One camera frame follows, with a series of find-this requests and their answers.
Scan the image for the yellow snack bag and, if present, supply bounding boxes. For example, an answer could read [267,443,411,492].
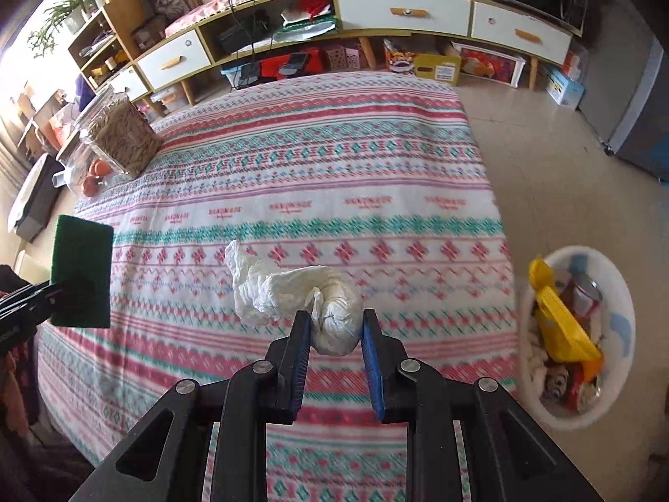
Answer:
[529,256,603,364]

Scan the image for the patterned pink green tablecloth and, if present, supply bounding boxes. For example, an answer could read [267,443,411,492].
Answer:
[36,69,520,502]

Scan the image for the green potted plant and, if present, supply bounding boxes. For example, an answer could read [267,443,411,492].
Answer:
[27,0,87,58]

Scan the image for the white blue cardboard box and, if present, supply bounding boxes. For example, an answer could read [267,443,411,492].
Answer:
[541,65,585,110]

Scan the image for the silver refrigerator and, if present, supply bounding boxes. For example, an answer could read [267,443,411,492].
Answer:
[580,17,668,184]

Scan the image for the white tissue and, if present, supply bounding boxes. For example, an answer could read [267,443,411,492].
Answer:
[225,240,363,357]

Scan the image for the wooden side shelf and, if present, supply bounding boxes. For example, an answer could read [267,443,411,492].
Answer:
[68,0,167,101]

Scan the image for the orange peel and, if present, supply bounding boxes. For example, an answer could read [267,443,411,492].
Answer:
[580,357,603,383]

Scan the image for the red cartoon drink can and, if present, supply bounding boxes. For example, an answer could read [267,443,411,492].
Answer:
[542,364,601,414]

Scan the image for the green yellow scrub sponge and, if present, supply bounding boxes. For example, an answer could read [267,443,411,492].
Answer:
[50,215,113,329]

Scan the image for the white wooden TV cabinet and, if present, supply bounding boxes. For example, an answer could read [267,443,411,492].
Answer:
[104,0,573,100]

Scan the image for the red tin can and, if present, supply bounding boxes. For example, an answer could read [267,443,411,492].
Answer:
[559,273,603,324]

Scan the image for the clear jar of sticks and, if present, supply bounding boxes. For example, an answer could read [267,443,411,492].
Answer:
[75,84,162,179]

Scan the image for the white framed red box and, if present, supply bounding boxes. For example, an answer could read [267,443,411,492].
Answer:
[451,42,527,88]

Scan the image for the yellow cardboard box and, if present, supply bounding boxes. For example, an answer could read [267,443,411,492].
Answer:
[383,36,462,85]

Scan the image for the white round trash basin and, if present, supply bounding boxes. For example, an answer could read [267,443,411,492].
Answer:
[518,246,636,430]

